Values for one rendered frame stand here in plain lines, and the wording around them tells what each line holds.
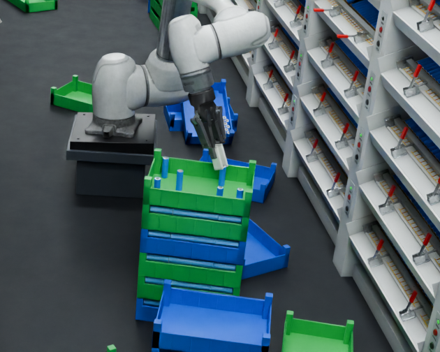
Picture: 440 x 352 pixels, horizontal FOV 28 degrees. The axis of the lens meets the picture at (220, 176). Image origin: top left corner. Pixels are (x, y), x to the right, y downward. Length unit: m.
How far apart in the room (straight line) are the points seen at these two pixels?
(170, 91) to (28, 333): 1.08
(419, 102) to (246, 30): 0.51
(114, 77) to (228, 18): 0.77
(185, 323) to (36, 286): 0.60
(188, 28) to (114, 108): 0.81
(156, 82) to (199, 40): 0.76
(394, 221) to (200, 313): 0.64
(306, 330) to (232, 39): 0.89
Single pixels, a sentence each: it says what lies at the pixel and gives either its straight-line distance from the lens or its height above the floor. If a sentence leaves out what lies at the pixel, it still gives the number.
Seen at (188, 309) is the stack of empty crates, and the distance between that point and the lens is 2.45.
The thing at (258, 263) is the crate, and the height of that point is 0.05.
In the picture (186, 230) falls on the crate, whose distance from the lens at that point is 2.47.
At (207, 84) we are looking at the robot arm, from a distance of 2.47.
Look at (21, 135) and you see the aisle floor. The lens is 3.73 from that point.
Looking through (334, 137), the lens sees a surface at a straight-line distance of 3.08.
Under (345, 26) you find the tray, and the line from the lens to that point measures 3.01.
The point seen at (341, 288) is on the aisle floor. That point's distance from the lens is 2.92.
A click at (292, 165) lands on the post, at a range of 3.53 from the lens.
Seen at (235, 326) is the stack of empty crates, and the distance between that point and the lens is 2.41.
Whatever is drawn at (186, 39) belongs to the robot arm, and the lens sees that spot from 2.45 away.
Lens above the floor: 1.62
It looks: 28 degrees down
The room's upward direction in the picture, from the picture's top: 6 degrees clockwise
